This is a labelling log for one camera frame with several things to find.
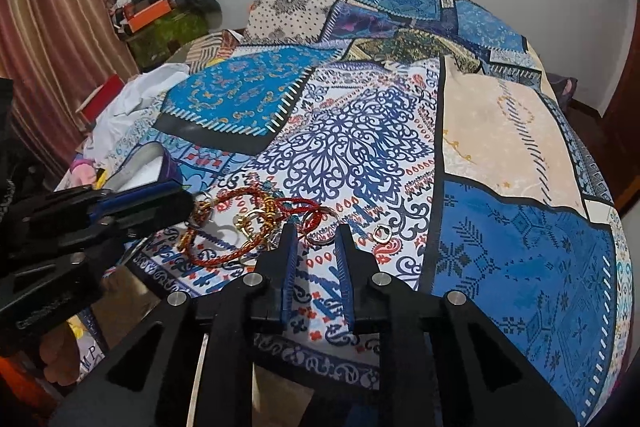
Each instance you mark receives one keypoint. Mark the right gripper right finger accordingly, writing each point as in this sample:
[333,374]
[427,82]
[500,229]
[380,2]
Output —
[361,308]

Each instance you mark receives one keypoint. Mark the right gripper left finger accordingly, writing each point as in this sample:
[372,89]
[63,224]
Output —
[273,306]

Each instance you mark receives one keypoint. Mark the gold bangle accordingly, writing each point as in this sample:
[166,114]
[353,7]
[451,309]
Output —
[259,227]

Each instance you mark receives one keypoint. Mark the white crumpled cloth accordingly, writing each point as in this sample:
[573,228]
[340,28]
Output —
[128,106]

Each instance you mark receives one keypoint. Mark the cream dotted pillow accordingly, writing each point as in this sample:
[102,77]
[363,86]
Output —
[272,22]

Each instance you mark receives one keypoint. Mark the blue patchwork bedspread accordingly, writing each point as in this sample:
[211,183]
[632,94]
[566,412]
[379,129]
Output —
[430,128]

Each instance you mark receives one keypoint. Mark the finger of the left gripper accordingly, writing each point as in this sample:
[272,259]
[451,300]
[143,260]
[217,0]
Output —
[135,199]
[150,216]

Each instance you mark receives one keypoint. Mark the striped brown curtain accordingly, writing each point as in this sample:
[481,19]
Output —
[57,52]

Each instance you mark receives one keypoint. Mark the orange box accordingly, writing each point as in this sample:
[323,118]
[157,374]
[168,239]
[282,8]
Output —
[144,17]

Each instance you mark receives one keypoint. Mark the striped orange brown cloth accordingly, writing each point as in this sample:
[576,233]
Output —
[211,49]

